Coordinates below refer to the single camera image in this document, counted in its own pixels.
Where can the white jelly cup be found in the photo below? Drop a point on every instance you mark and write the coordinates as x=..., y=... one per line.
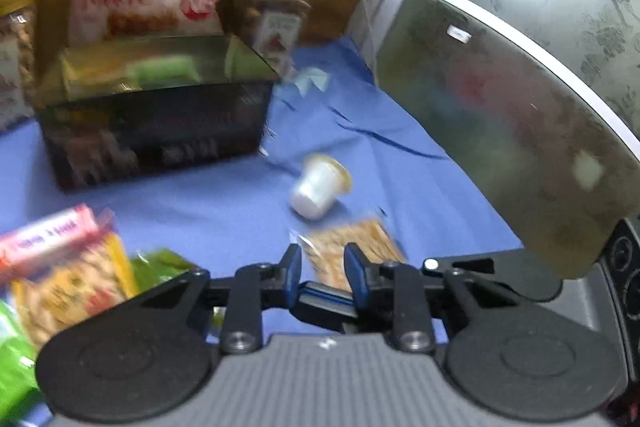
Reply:
x=317, y=187

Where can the light green packet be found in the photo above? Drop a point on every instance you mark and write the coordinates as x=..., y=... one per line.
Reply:
x=165, y=71

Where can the large green snack bag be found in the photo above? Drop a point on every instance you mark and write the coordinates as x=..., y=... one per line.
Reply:
x=15, y=357

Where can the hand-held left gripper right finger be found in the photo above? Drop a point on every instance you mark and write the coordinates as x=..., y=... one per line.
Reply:
x=352, y=269

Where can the black cardboard box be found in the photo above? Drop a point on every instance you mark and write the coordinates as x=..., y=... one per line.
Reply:
x=150, y=132

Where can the gold lid jar dark nuts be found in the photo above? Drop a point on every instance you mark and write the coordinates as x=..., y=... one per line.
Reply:
x=272, y=7

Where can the clear cracker packet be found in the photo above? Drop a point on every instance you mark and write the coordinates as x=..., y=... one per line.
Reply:
x=362, y=234

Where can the pale yellow packet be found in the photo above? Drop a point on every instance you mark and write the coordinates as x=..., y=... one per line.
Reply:
x=95, y=72

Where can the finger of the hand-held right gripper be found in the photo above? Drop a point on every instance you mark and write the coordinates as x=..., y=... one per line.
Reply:
x=325, y=293

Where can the blue bedsheet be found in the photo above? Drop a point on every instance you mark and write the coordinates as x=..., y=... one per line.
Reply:
x=200, y=217

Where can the frosted floral glass door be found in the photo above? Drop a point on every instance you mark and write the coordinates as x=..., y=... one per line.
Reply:
x=500, y=82

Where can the small green packet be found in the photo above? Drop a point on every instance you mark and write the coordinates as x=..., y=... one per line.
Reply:
x=160, y=267

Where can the yellow peanut bag pink top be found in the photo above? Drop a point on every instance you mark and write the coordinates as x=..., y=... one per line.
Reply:
x=65, y=277

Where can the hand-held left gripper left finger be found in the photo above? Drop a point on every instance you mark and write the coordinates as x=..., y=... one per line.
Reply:
x=295, y=269

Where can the gold lid jar pale nuts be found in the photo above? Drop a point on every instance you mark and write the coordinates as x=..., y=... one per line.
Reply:
x=15, y=47

